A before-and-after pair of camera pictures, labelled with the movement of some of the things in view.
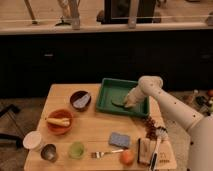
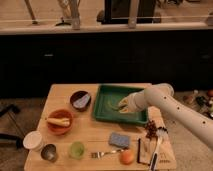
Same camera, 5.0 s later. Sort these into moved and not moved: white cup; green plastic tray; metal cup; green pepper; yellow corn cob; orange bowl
Moved: green pepper; green plastic tray
Not moved: white cup; orange bowl; metal cup; yellow corn cob
